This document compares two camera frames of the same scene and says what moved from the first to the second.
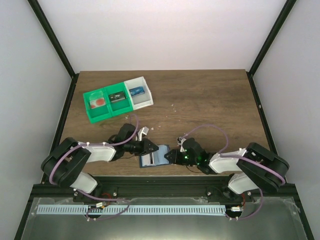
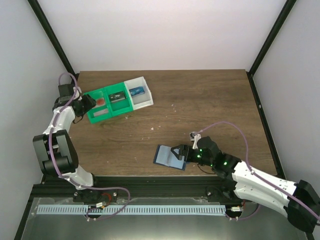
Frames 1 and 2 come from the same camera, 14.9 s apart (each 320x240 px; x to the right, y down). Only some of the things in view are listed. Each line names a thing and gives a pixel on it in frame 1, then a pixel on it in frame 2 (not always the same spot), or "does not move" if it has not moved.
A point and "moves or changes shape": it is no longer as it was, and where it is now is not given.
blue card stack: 137,91 does not move
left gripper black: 145,146 → 86,102
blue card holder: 157,158 moves or changes shape
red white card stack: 97,102 does not move
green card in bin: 117,96 does not move
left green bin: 97,105 does not move
